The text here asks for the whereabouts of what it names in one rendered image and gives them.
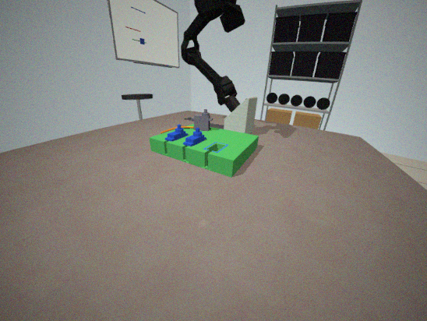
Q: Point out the green flat panel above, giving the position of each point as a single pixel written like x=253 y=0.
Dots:
x=219 y=150

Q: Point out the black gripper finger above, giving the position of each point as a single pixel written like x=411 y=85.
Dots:
x=231 y=11

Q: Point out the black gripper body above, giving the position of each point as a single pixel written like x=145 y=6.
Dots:
x=235 y=24

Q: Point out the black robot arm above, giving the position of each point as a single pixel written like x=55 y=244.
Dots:
x=223 y=86

